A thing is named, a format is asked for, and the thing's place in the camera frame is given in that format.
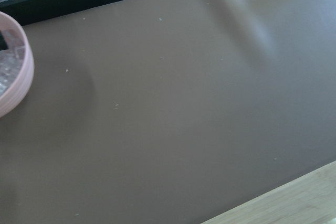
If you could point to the pink ribbed bowl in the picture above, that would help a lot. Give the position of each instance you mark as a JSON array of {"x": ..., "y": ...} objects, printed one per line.
[{"x": 17, "y": 64}]

